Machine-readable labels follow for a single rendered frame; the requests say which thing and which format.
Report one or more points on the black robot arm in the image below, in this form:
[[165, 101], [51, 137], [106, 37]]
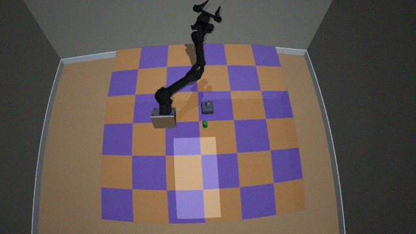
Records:
[[163, 95]]

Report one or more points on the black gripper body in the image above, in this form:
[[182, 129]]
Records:
[[206, 14]]

